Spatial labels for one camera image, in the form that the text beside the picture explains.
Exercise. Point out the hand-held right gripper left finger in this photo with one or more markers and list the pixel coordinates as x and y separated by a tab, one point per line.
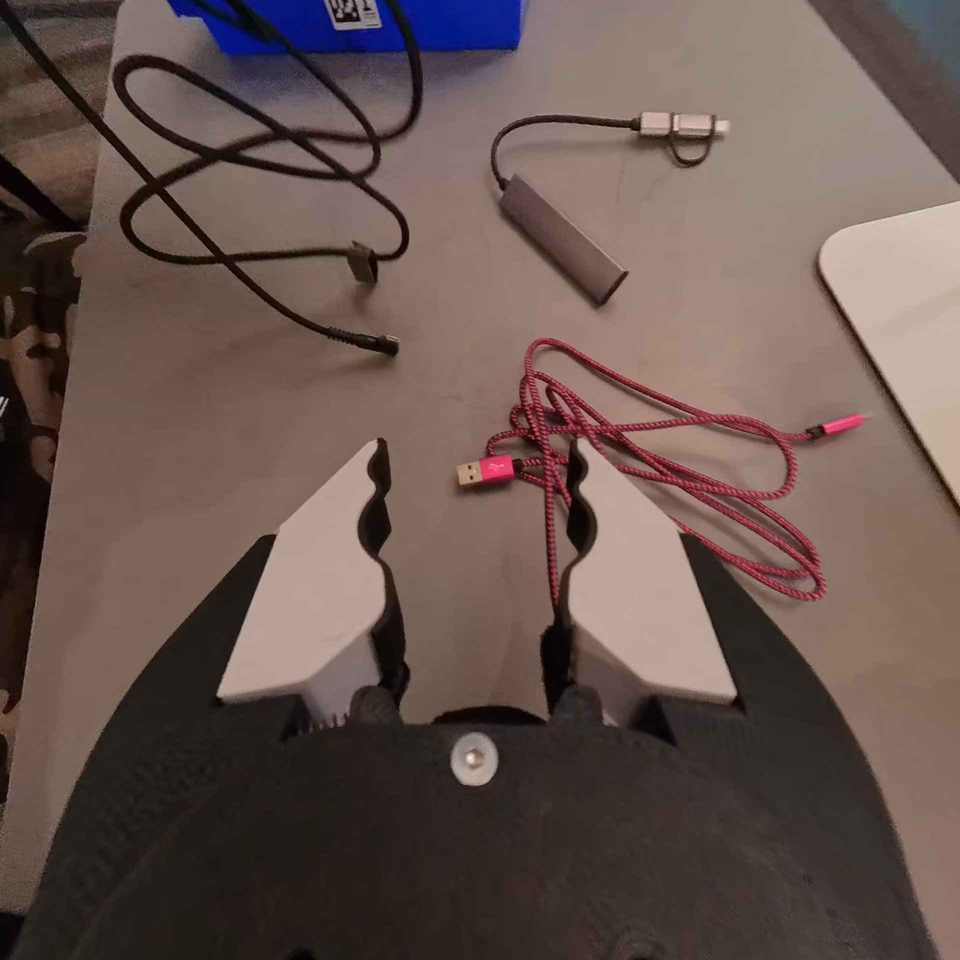
315	585

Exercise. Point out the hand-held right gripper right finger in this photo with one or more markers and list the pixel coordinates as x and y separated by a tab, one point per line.
637	585

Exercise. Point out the grey usb hub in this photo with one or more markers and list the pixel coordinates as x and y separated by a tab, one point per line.
562	240

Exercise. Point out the camouflage pants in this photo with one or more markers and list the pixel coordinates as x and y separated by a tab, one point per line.
37	315

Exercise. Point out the blue bin with white label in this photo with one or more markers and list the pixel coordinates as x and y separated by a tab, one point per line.
450	30

